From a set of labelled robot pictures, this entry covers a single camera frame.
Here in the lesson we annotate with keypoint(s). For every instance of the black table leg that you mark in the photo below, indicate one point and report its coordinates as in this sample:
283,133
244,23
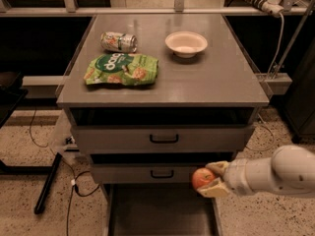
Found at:
39,207

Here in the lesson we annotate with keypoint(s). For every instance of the bottom grey drawer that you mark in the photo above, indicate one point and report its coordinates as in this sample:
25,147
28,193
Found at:
160,210

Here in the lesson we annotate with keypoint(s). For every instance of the crushed soda can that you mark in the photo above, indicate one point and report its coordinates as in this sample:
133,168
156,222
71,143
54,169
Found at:
118,42

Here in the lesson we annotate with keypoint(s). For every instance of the grey drawer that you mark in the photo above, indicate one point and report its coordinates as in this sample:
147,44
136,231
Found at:
161,129
133,168
160,210

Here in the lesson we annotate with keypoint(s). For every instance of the white paper bowl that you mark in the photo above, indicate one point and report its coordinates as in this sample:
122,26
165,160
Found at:
186,44

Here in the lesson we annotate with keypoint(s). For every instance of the red apple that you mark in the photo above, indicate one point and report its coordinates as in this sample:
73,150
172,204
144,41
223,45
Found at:
202,177

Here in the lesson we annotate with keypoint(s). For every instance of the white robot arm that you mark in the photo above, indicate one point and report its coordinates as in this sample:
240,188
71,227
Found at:
290,171

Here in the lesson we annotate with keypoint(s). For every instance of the metal rail frame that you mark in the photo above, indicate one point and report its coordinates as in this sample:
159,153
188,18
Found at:
131,0

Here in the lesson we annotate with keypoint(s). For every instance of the white striped handle device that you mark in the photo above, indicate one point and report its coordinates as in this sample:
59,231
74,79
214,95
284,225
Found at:
271,7

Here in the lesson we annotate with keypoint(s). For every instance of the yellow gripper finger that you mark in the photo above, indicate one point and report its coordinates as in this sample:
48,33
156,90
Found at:
218,168
215,189

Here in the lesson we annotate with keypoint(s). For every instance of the black desk left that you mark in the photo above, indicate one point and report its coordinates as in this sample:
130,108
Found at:
11,94

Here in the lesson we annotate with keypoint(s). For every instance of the top grey drawer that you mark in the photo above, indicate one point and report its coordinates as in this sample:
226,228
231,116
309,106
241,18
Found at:
161,129

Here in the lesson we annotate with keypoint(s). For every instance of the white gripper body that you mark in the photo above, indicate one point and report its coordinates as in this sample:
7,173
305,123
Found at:
236,177

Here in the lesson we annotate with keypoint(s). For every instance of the green chip bag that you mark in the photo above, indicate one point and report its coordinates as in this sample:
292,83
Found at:
122,69

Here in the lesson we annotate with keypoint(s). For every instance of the grey drawer cabinet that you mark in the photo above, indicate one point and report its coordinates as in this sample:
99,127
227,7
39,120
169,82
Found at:
219,76

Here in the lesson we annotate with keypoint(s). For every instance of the middle grey drawer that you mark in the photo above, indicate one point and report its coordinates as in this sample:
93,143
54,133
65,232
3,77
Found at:
133,168

